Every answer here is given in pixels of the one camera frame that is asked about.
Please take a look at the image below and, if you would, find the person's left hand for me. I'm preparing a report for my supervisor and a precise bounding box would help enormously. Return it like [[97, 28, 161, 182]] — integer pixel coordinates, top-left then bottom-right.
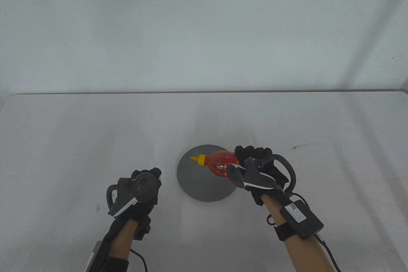
[[108, 167, 162, 225]]

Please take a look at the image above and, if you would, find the person's right hand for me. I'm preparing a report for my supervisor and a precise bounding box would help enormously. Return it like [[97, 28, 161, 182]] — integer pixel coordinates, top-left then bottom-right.
[[235, 145, 289, 207]]

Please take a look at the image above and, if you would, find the red sauce bottle yellow cap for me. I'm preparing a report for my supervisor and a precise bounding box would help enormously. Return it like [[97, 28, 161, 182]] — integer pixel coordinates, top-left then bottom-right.
[[190, 150, 240, 179]]

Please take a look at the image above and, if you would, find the person's left forearm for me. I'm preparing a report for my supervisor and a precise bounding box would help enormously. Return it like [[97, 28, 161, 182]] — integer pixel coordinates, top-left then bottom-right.
[[104, 218, 141, 272]]

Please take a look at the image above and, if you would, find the person's right forearm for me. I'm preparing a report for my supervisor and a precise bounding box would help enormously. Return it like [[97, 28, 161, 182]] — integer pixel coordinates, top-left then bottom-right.
[[261, 188, 332, 272]]

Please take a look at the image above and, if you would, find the grey left hand controller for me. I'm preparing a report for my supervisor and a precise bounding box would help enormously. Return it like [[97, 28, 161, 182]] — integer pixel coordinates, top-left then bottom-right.
[[106, 172, 162, 217]]

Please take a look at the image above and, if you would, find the grey hand controller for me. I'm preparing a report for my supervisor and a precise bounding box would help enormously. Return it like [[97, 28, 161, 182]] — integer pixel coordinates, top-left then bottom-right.
[[227, 154, 297, 194], [106, 172, 162, 217]]

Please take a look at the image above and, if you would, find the grey right hand controller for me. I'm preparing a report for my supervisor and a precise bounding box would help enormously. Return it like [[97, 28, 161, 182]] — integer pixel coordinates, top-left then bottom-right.
[[227, 154, 297, 194]]

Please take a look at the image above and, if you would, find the grey round plate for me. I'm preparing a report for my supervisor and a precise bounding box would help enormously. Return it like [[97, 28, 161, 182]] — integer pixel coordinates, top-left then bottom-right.
[[177, 144, 239, 202]]

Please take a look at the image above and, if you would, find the black box with white label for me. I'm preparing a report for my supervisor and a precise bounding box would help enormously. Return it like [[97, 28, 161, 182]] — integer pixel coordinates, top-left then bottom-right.
[[280, 200, 324, 239]]

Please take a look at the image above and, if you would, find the grey wrist box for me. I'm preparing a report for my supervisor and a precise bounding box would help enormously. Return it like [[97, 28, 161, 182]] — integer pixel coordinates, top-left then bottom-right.
[[83, 241, 111, 272]]

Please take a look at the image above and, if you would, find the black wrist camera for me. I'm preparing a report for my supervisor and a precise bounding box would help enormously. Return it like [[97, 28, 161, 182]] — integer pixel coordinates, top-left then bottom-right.
[[133, 216, 151, 241]]

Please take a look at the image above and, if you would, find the black cable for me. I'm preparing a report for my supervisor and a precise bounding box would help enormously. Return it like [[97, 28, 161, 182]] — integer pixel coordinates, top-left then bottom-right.
[[130, 249, 149, 272], [314, 233, 342, 272]]

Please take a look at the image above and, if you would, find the black wrist strap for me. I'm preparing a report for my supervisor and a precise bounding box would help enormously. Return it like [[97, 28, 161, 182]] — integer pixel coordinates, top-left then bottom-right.
[[273, 224, 301, 242]]

